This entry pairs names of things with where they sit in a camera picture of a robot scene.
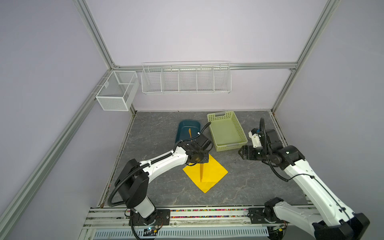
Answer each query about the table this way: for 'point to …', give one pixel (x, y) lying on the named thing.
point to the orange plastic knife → (190, 132)
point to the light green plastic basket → (226, 132)
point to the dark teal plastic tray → (187, 129)
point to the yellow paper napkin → (213, 172)
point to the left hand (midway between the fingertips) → (205, 160)
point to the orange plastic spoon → (201, 171)
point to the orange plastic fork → (203, 169)
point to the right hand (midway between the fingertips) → (246, 152)
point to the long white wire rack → (188, 77)
